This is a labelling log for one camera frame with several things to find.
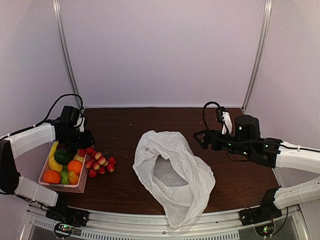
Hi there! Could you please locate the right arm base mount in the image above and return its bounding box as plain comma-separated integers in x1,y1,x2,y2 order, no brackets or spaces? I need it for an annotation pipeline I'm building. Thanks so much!
238,206,283,239

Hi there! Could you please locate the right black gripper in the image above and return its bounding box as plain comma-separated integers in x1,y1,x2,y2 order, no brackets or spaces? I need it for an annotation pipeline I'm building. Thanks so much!
193,129,252,158

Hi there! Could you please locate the white plastic bag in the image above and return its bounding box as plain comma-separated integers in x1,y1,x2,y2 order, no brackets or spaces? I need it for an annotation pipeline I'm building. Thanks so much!
132,130,216,229

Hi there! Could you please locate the green lime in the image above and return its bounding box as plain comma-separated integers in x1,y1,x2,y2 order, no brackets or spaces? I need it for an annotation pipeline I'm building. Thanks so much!
54,149,72,165

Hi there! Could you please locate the red lychee bunch toy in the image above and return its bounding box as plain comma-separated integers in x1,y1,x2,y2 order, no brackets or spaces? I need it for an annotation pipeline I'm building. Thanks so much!
76,146,116,179

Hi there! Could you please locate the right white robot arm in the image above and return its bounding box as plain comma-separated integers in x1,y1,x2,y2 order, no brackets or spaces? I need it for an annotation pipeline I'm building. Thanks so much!
193,115,320,221

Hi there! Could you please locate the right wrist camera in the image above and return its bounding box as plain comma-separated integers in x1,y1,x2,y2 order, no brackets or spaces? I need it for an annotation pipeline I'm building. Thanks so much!
216,106,233,135

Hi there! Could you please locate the left aluminium frame post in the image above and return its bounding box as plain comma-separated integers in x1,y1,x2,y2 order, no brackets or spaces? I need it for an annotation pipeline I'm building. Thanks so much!
52,0,80,95

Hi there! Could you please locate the orange fruit in basket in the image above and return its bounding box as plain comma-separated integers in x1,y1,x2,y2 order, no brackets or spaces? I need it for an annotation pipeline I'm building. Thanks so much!
67,159,83,176

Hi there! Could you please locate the aluminium frame post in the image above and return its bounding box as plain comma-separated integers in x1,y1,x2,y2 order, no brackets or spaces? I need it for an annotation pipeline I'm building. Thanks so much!
52,0,80,95
241,0,273,114

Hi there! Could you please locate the pale yellow fruit toy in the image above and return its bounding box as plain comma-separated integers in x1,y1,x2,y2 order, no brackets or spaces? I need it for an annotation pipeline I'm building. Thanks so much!
73,153,85,163

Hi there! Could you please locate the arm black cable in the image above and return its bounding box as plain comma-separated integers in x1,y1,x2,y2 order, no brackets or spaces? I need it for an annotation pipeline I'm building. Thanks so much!
0,93,84,140
202,101,223,133

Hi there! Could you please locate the light green apple toy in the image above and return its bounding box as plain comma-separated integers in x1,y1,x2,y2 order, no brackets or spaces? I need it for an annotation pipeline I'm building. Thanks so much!
60,170,69,185

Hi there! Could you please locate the pink perforated basket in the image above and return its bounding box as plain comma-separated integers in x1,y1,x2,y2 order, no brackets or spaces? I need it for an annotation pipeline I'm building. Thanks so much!
38,141,88,194

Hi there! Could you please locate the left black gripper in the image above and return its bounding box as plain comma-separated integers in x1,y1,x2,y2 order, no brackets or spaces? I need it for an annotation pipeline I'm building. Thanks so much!
61,127,95,148

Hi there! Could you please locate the yellow orange fruit toy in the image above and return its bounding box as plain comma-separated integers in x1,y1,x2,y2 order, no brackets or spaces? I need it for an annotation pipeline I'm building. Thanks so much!
67,171,79,185

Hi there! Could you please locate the front aluminium rail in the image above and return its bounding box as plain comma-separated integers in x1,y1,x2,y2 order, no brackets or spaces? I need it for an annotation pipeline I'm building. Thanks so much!
24,196,311,240

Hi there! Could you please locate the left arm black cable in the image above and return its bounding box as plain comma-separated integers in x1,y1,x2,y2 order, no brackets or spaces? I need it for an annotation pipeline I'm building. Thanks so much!
0,93,84,140

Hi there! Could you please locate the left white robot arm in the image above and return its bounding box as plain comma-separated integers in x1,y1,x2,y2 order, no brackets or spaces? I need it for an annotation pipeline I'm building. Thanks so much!
0,106,94,222

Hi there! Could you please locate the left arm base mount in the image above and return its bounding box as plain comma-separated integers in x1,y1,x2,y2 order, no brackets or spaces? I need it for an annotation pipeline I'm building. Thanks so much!
39,194,89,240

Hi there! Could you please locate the yellow banana toy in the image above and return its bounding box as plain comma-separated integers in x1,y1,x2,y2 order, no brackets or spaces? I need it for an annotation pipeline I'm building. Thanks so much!
48,141,64,173

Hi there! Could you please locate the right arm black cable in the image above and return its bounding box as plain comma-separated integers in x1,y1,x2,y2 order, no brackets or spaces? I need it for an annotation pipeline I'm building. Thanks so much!
202,101,223,133

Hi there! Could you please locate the right aluminium frame post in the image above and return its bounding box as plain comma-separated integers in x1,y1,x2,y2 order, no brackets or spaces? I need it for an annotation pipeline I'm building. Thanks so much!
241,0,273,114

